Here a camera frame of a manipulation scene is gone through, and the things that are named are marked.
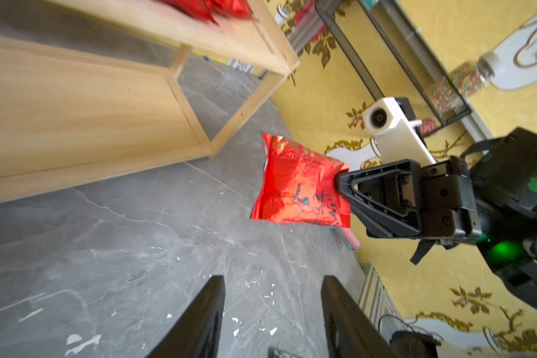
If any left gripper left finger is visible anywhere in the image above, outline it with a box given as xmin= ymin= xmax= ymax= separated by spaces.
xmin=149 ymin=275 xmax=225 ymax=358

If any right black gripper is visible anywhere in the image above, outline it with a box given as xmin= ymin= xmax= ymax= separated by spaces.
xmin=335 ymin=128 xmax=537 ymax=309

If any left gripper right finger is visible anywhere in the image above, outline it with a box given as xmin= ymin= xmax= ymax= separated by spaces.
xmin=321 ymin=275 xmax=399 ymax=358

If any red tea bag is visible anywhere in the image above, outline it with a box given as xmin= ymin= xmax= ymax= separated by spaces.
xmin=160 ymin=0 xmax=253 ymax=24
xmin=251 ymin=133 xmax=351 ymax=228

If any wooden two-tier shelf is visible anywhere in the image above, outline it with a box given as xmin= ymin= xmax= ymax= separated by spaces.
xmin=0 ymin=1 xmax=300 ymax=203

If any purple pink garden fork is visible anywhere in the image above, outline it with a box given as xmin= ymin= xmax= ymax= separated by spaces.
xmin=341 ymin=228 xmax=360 ymax=251

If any clear jar white lid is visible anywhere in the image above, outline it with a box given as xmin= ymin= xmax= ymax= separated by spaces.
xmin=428 ymin=52 xmax=497 ymax=114

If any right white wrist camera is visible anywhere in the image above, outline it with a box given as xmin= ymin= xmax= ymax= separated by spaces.
xmin=362 ymin=97 xmax=436 ymax=167

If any black wire wall basket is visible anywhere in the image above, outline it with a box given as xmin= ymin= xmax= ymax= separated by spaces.
xmin=315 ymin=1 xmax=472 ymax=127

